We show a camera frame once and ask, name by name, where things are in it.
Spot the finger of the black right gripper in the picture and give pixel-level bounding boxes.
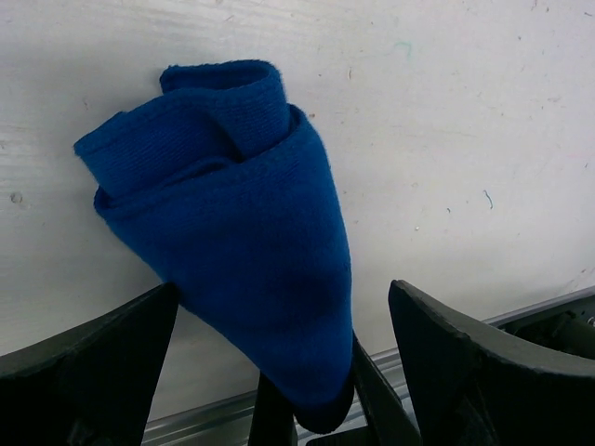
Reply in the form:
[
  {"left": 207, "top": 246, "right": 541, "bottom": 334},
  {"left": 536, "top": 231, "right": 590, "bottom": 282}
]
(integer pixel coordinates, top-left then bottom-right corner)
[
  {"left": 308, "top": 336, "right": 421, "bottom": 446},
  {"left": 248, "top": 373, "right": 298, "bottom": 446}
]

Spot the blue towel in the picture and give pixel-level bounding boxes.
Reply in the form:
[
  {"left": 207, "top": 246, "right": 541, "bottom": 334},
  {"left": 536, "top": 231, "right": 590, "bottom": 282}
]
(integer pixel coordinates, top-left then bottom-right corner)
[{"left": 72, "top": 59, "right": 353, "bottom": 433}]

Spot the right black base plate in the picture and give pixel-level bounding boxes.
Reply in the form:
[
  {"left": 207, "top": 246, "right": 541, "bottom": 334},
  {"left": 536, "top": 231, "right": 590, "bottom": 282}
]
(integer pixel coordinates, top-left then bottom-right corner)
[{"left": 502, "top": 310, "right": 594, "bottom": 360}]

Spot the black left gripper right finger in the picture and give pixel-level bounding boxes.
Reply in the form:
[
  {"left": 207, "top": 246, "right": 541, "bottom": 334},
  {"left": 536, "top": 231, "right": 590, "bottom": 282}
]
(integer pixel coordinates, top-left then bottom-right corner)
[{"left": 389, "top": 281, "right": 594, "bottom": 445}]

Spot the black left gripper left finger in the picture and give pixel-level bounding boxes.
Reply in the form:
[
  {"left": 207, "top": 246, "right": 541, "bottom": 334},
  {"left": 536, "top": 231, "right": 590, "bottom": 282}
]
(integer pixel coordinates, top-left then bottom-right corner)
[{"left": 1, "top": 284, "right": 179, "bottom": 445}]

